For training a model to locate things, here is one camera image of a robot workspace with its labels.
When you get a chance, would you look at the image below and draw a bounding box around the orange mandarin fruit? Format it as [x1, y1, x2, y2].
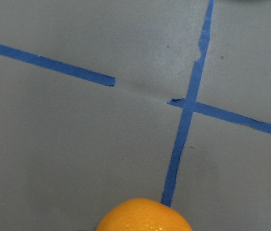
[96, 198, 192, 231]

